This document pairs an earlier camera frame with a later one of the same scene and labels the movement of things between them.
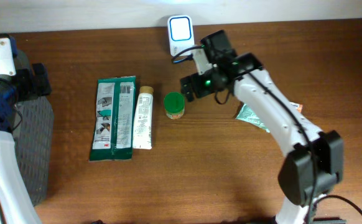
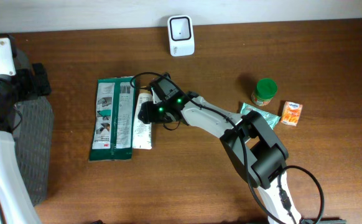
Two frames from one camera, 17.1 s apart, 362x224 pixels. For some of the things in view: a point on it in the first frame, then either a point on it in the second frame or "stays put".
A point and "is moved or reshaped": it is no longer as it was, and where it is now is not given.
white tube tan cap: (142, 130) stays put
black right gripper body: (205, 83) to (162, 109)
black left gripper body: (27, 86) stays put
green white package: (114, 127) stays put
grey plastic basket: (35, 142) stays put
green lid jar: (174, 103) is moved or reshaped
